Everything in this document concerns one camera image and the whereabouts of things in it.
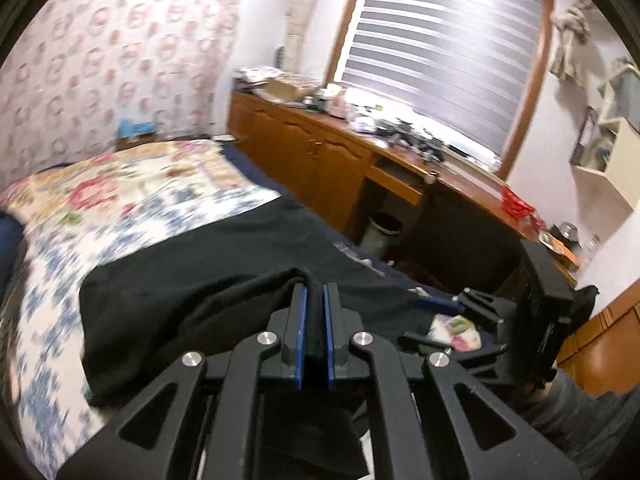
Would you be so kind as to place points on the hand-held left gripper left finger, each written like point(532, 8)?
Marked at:
point(299, 340)

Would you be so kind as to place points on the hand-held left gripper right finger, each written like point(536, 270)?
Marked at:
point(330, 340)

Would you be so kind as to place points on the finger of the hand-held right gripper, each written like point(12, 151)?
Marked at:
point(432, 302)
point(420, 336)

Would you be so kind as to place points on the black printed t-shirt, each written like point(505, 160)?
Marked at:
point(200, 280)

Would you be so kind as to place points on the person's right forearm grey sleeve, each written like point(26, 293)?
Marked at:
point(570, 415)

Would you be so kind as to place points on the small floral cloth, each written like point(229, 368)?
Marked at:
point(455, 332)

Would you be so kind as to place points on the wooden drawer unit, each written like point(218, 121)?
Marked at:
point(605, 345)

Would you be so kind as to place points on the metal pot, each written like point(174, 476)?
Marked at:
point(565, 232)

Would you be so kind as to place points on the grey trash bin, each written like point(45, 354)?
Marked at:
point(382, 232)

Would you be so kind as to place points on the red packet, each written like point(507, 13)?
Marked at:
point(517, 202)

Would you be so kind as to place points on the wooden cabinet desk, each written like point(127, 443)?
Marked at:
point(310, 150)

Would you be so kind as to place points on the pink container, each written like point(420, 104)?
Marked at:
point(337, 104)

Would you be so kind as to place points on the floral patchwork quilt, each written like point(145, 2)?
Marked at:
point(125, 195)

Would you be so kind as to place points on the open cardboard box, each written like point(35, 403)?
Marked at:
point(285, 89)

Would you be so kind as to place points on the striped window blind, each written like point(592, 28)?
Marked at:
point(440, 50)

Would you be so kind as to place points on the blue plastic bag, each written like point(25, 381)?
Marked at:
point(135, 127)

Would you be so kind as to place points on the floral printed paper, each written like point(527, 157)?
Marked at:
point(257, 74)

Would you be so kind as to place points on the beige hanging cloth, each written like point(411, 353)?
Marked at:
point(570, 35)

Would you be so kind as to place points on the narrow beige lace curtain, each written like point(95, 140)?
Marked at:
point(302, 25)

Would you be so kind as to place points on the circle patterned curtain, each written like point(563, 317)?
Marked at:
point(100, 50)

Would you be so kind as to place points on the white wall shelf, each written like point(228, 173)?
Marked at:
point(612, 160)

